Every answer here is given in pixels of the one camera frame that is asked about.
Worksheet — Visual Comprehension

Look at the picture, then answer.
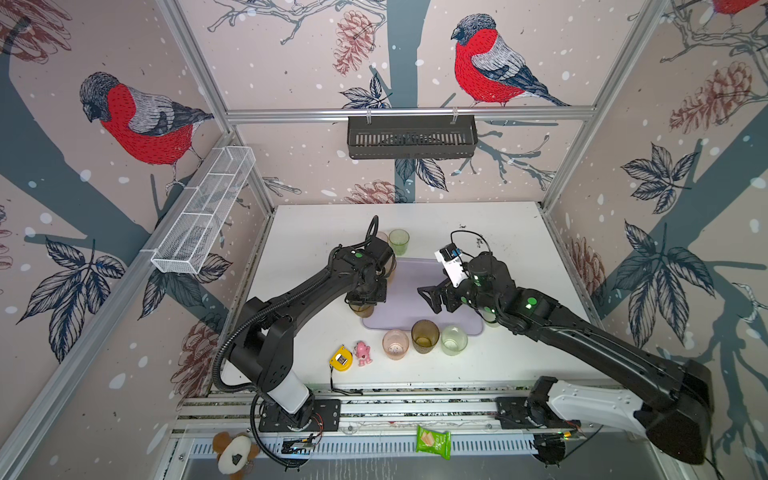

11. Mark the brown textured glass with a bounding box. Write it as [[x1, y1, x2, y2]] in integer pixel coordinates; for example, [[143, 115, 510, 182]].
[[349, 304, 375, 318]]

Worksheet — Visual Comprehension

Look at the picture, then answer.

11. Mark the yellow clear glass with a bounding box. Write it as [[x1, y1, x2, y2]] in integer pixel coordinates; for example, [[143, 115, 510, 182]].
[[384, 256, 397, 284]]

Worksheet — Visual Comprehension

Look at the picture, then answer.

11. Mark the pale green frosted glass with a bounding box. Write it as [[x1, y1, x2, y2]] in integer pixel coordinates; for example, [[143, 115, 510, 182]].
[[479, 308, 499, 328]]

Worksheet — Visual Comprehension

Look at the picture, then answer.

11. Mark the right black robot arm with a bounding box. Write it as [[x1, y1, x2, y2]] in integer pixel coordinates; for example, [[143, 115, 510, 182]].
[[417, 249, 714, 465]]

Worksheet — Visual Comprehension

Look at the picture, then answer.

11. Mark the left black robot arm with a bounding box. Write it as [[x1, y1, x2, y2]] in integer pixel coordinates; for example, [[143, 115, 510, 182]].
[[214, 236, 395, 424]]

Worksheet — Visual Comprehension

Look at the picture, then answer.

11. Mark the lilac plastic tray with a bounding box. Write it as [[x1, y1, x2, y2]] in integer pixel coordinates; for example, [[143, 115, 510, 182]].
[[362, 258, 485, 336]]

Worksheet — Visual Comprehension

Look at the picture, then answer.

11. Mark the olive brown glass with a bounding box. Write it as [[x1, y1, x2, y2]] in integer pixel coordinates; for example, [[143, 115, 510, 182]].
[[411, 319, 440, 354]]

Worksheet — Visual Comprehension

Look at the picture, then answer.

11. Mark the light green textured glass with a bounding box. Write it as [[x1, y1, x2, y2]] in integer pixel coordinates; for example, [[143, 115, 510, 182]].
[[440, 325, 468, 356]]

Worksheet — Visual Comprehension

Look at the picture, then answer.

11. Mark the green clear glass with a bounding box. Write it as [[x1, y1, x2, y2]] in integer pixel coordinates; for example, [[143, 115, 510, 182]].
[[388, 229, 410, 256]]

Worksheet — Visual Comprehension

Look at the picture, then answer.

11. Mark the pink textured glass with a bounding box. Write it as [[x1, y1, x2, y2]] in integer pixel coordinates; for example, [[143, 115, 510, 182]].
[[382, 329, 410, 361]]

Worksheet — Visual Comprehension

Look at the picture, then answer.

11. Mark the pink toy figure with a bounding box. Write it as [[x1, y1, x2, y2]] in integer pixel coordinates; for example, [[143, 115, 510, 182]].
[[354, 341, 372, 367]]

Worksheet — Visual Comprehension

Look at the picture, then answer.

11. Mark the yellow tape measure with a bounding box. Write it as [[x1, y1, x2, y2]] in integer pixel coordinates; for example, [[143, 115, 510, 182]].
[[329, 345, 354, 372]]

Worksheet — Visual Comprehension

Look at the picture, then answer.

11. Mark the green snack packet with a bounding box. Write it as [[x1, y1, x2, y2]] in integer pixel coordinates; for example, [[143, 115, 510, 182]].
[[415, 426, 452, 460]]

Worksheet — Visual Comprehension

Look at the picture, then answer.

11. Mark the plush toy dog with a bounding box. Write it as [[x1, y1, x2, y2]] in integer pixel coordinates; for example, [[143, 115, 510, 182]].
[[212, 431, 261, 480]]

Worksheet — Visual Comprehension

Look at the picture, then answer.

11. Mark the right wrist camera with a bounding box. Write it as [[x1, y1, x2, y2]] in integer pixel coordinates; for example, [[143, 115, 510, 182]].
[[435, 242, 467, 287]]

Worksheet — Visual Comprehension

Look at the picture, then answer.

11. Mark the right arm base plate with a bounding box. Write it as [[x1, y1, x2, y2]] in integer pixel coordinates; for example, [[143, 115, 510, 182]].
[[495, 396, 581, 430]]

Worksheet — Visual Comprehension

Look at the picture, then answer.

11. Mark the aluminium rail frame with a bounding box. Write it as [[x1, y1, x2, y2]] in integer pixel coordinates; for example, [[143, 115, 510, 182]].
[[158, 388, 660, 473]]

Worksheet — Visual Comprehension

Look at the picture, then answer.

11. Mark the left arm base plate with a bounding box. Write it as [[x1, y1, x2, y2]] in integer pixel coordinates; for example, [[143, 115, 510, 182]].
[[255, 397, 341, 433]]

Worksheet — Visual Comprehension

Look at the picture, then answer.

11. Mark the black wall basket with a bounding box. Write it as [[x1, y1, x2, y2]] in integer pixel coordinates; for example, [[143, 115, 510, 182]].
[[347, 115, 478, 160]]

